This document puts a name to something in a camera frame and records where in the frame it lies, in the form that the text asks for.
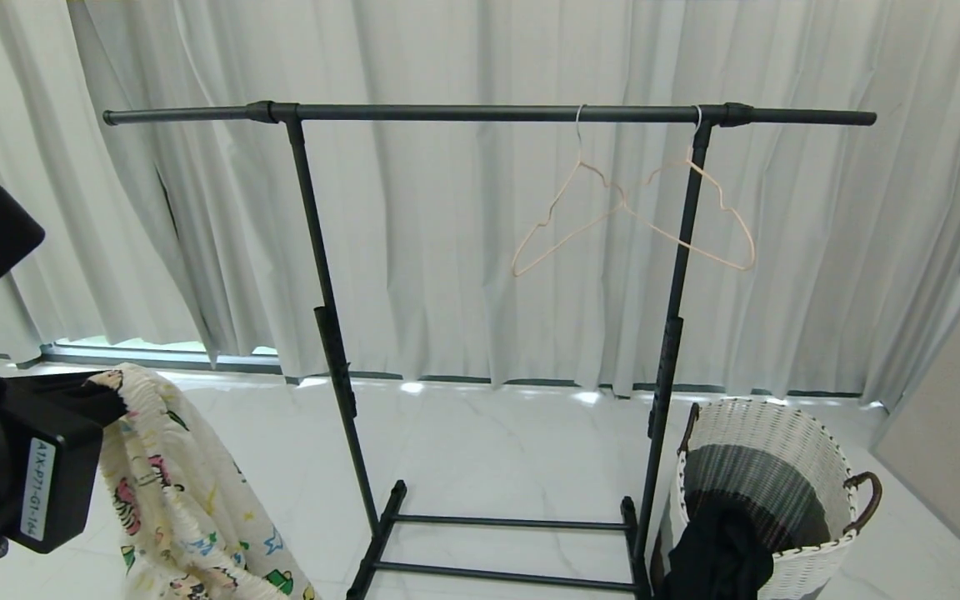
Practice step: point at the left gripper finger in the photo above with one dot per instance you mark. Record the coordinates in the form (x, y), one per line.
(97, 404)

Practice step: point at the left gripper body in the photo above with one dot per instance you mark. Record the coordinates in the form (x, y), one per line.
(5, 475)

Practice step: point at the cream printed garment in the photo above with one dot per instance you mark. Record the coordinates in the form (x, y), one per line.
(180, 500)

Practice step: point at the pink clothes hanger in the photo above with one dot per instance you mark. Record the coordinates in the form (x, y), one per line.
(694, 161)
(582, 162)

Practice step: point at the black clothes rack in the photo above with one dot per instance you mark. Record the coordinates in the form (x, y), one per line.
(488, 112)

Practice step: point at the white laundry basket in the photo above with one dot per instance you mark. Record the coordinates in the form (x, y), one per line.
(780, 433)

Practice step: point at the window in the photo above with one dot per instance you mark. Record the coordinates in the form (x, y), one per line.
(130, 354)

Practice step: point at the white curtain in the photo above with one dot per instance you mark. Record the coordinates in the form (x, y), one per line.
(47, 125)
(463, 275)

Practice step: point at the black garment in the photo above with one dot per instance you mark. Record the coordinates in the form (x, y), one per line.
(717, 558)

